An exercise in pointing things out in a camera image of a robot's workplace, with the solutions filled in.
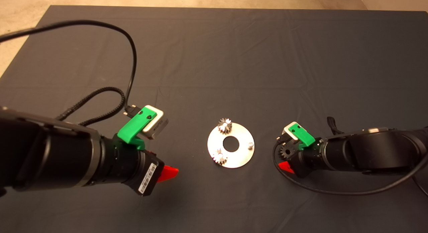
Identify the small steel planetary gear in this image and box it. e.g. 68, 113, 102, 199
218, 118, 233, 134
280, 144, 296, 160
213, 149, 228, 165

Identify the black braided cable loop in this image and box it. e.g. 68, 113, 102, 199
55, 87, 126, 126
327, 117, 345, 135

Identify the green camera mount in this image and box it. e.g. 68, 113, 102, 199
117, 106, 157, 150
289, 123, 315, 150

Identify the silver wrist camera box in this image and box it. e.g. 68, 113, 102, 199
140, 105, 169, 140
283, 122, 301, 142

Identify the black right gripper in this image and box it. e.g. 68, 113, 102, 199
278, 138, 331, 178

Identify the dark grey table cloth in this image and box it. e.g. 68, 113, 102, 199
0, 5, 428, 233

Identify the round metal carrier plate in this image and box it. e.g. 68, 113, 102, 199
207, 123, 254, 168

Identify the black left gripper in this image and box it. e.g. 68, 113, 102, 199
112, 149, 179, 196

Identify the thin black camera cable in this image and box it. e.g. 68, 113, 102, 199
272, 136, 428, 196
0, 20, 141, 118

